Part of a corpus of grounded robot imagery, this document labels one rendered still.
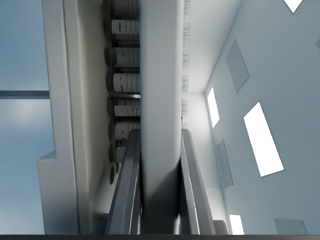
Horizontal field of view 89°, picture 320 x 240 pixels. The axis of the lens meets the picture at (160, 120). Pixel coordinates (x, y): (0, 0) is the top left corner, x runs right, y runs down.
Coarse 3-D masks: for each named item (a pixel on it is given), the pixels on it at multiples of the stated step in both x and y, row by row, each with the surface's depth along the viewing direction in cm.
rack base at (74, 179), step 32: (64, 0) 7; (96, 0) 9; (64, 32) 7; (96, 32) 9; (64, 64) 7; (96, 64) 9; (64, 96) 7; (96, 96) 9; (128, 96) 20; (64, 128) 8; (96, 128) 9; (64, 160) 8; (96, 160) 9; (64, 192) 8; (96, 192) 9; (64, 224) 8
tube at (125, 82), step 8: (112, 80) 11; (120, 80) 11; (128, 80) 11; (136, 80) 11; (184, 80) 11; (112, 88) 11; (120, 88) 11; (128, 88) 11; (136, 88) 11; (184, 88) 11
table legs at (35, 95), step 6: (0, 90) 96; (6, 90) 96; (12, 90) 96; (18, 90) 96; (24, 90) 96; (30, 90) 96; (36, 90) 97; (42, 90) 97; (48, 90) 97; (0, 96) 95; (6, 96) 95; (12, 96) 95; (18, 96) 95; (24, 96) 95; (30, 96) 95; (36, 96) 95; (42, 96) 96; (48, 96) 96
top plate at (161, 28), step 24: (144, 0) 7; (168, 0) 7; (144, 24) 7; (168, 24) 7; (144, 48) 7; (168, 48) 7; (144, 72) 7; (168, 72) 7; (144, 96) 8; (168, 96) 8; (144, 120) 8; (168, 120) 8; (144, 144) 8; (168, 144) 8; (144, 168) 8; (168, 168) 8; (144, 192) 8; (168, 192) 8; (144, 216) 8; (168, 216) 8
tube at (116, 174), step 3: (111, 168) 12; (114, 168) 12; (117, 168) 12; (111, 171) 12; (114, 171) 12; (117, 171) 12; (111, 174) 12; (114, 174) 12; (117, 174) 12; (111, 177) 12; (114, 177) 12; (117, 177) 12; (111, 180) 12; (114, 180) 12; (111, 183) 12; (114, 183) 12
